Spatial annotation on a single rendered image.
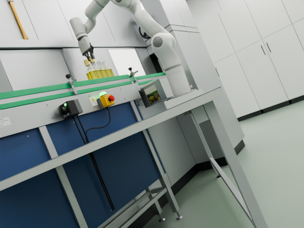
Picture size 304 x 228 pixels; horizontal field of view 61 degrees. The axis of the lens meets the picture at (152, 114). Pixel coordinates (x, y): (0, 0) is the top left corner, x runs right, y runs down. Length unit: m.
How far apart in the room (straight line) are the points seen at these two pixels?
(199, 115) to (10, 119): 0.86
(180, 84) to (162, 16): 1.33
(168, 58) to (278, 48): 3.75
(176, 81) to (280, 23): 3.78
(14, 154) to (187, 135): 1.95
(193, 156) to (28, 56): 1.90
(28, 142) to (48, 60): 0.80
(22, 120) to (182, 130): 1.89
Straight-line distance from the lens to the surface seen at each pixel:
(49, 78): 1.95
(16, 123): 1.37
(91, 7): 2.02
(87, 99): 1.63
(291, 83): 5.27
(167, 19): 2.85
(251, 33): 5.35
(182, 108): 0.95
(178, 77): 1.69
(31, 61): 1.94
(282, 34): 5.26
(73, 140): 1.51
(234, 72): 5.44
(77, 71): 2.08
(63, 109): 1.44
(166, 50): 1.67
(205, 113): 1.00
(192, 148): 2.90
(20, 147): 1.36
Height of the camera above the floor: 0.74
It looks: 1 degrees up
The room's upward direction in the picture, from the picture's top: 23 degrees counter-clockwise
